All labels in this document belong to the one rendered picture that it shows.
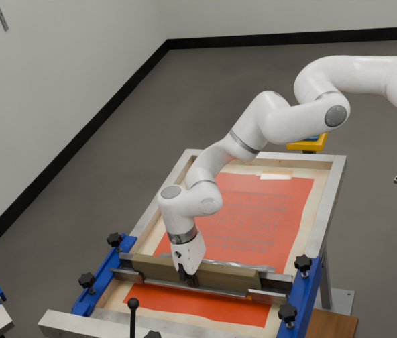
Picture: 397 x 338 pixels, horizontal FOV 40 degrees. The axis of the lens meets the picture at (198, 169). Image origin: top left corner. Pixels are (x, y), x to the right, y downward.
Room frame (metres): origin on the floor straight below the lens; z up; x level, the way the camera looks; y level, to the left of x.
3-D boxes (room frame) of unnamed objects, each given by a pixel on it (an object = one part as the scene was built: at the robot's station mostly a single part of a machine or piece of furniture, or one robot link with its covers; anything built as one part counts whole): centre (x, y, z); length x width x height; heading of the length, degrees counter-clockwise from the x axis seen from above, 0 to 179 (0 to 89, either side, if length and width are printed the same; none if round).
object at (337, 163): (1.25, -0.03, 0.97); 0.79 x 0.58 x 0.04; 150
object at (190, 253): (1.06, 0.08, 1.12); 0.10 x 0.08 x 0.11; 150
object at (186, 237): (1.06, 0.08, 1.18); 0.09 x 0.07 x 0.03; 150
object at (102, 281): (1.18, 0.33, 0.97); 0.30 x 0.05 x 0.07; 150
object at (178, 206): (1.06, 0.04, 1.25); 0.15 x 0.10 x 0.11; 93
